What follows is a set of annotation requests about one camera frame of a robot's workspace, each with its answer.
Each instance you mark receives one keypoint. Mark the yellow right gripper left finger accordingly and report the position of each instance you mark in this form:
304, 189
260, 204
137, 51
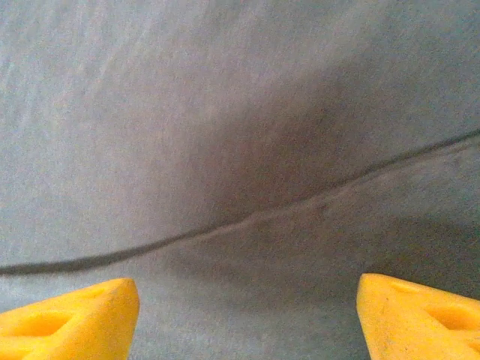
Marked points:
75, 322

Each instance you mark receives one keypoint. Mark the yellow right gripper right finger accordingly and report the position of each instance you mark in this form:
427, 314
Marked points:
416, 322

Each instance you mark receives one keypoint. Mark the dark grey t-shirt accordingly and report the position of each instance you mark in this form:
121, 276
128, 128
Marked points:
240, 131

